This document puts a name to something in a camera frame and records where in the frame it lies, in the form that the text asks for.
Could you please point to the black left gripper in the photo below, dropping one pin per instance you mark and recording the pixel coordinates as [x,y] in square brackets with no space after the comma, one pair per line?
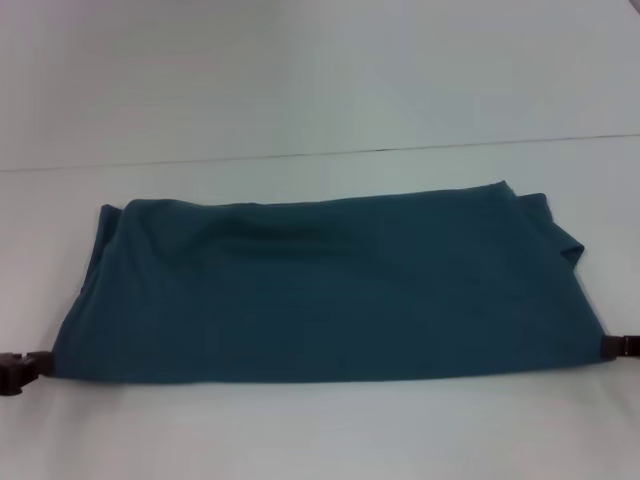
[10,377]

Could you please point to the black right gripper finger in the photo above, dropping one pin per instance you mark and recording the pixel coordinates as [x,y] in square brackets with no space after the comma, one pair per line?
[620,346]

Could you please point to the teal t-shirt with FREE! print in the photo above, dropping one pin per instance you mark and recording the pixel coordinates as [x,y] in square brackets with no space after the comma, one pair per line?
[300,290]

